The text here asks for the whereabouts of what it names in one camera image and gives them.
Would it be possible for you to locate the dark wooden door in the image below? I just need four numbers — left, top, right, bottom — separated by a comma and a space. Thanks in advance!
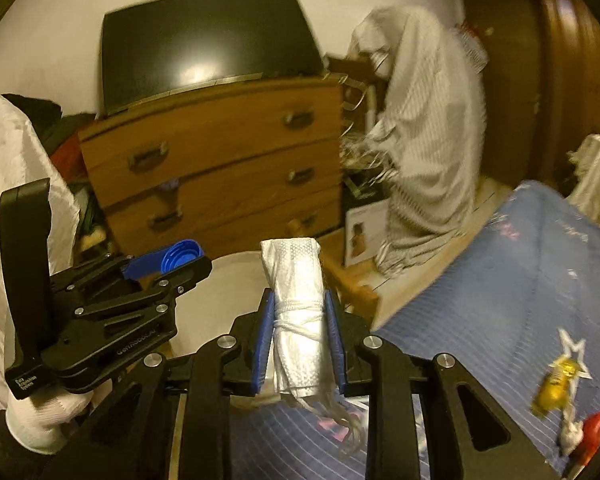
463, 0, 541, 188

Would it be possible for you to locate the white crumpled paper ball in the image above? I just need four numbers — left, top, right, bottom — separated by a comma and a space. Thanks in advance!
558, 404, 584, 456

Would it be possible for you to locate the black flat television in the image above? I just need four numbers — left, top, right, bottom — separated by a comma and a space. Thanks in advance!
100, 0, 324, 115

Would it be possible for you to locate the small wooden stool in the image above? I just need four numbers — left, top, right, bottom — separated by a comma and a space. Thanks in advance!
320, 254, 380, 326

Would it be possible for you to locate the yellow crumpled wrapper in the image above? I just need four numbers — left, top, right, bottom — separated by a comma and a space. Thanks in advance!
530, 356, 580, 418

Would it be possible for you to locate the dark wooden wardrobe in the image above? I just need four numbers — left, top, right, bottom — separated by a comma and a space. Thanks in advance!
534, 0, 600, 193

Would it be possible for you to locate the blue plastic bottle cap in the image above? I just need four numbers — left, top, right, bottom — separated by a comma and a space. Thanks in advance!
160, 240, 204, 274

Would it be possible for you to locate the wooden chest of drawers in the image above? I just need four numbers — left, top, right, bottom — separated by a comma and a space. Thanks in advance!
80, 77, 341, 258

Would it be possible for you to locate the white cardboard box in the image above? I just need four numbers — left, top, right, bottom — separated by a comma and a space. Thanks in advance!
344, 200, 389, 266

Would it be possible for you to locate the white gloved left hand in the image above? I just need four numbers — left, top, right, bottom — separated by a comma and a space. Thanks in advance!
5, 386, 94, 455

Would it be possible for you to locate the white cloth bundle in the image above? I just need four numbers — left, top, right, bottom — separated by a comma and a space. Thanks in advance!
261, 237, 332, 403

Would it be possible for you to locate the white satin draped cloth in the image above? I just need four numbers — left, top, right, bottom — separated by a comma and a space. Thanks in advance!
0, 96, 79, 411

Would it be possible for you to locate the grey striped draped cloth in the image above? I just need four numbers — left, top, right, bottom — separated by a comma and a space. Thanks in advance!
350, 6, 488, 275

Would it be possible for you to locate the white plastic bucket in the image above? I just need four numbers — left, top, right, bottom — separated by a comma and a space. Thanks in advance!
169, 252, 268, 356

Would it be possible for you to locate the blue star-patterned bedsheet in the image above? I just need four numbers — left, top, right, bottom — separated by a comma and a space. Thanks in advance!
232, 181, 600, 479

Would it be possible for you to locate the red apple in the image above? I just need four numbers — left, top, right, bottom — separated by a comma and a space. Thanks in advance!
570, 412, 600, 467

